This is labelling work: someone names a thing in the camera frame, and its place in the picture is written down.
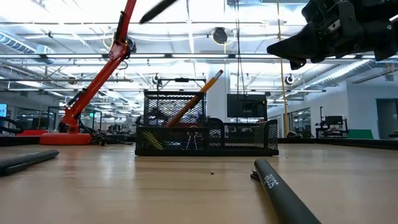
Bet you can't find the orange pencil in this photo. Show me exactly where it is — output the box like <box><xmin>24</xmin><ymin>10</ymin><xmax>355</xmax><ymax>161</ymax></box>
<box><xmin>165</xmin><ymin>69</ymin><xmax>224</xmax><ymax>128</ymax></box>

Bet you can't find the black mesh desk organizer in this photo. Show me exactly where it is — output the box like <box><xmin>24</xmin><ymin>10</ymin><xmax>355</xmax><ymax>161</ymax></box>
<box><xmin>134</xmin><ymin>90</ymin><xmax>280</xmax><ymax>157</ymax></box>

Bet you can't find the black background workstation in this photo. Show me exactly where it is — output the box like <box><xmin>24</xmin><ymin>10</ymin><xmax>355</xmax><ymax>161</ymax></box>
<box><xmin>315</xmin><ymin>106</ymin><xmax>349</xmax><ymax>139</ymax></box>

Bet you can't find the black lamp power cord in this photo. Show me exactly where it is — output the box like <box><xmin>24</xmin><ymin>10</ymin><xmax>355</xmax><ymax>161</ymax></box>
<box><xmin>77</xmin><ymin>114</ymin><xmax>135</xmax><ymax>147</ymax></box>

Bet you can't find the red desk lamp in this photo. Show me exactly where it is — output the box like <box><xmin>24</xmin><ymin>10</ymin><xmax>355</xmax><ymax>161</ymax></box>
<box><xmin>39</xmin><ymin>0</ymin><xmax>138</xmax><ymax>146</ymax></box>

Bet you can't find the black aluminium table frame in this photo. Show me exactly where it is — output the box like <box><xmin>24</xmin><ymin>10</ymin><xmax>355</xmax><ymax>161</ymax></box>
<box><xmin>0</xmin><ymin>135</ymin><xmax>398</xmax><ymax>151</ymax></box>

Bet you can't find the green board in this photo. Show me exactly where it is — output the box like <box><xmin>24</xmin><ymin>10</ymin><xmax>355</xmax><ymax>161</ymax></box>
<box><xmin>348</xmin><ymin>129</ymin><xmax>374</xmax><ymax>140</ymax></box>

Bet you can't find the black wall monitor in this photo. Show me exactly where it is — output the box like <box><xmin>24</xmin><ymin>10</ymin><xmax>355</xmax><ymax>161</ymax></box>
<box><xmin>226</xmin><ymin>93</ymin><xmax>269</xmax><ymax>119</ymax></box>

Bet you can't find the black metal background stand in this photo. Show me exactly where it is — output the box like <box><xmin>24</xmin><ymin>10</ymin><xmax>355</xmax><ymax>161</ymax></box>
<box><xmin>156</xmin><ymin>77</ymin><xmax>207</xmax><ymax>94</ymax></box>

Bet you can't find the black pen with white print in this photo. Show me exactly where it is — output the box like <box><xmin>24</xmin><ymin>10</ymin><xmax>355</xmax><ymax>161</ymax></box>
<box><xmin>249</xmin><ymin>158</ymin><xmax>323</xmax><ymax>224</ymax></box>

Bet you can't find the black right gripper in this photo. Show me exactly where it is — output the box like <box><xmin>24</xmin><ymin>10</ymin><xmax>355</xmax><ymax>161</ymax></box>
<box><xmin>266</xmin><ymin>0</ymin><xmax>398</xmax><ymax>71</ymax></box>

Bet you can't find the yellow hanging cable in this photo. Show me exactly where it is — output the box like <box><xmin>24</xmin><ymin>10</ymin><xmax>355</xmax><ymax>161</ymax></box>
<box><xmin>275</xmin><ymin>0</ymin><xmax>290</xmax><ymax>138</ymax></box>

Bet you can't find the yellow sticky note pad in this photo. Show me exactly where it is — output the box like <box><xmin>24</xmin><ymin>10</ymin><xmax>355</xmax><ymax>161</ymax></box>
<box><xmin>142</xmin><ymin>130</ymin><xmax>164</xmax><ymax>151</ymax></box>

